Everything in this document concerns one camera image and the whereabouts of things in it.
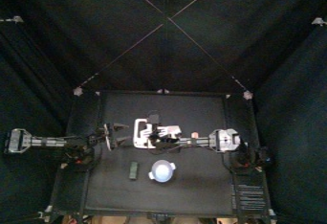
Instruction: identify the pale blue round lid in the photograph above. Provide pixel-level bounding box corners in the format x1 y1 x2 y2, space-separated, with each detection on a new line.
146 159 177 184

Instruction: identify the dark green rectangular block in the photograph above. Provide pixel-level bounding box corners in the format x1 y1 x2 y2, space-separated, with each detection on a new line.
127 161 139 181

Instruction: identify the white text label plate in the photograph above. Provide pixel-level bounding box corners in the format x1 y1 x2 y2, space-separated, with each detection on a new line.
236 183 268 213

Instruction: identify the thin diagonal frame cord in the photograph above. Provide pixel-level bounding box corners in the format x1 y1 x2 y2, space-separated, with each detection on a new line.
117 0 249 93
77 0 226 89

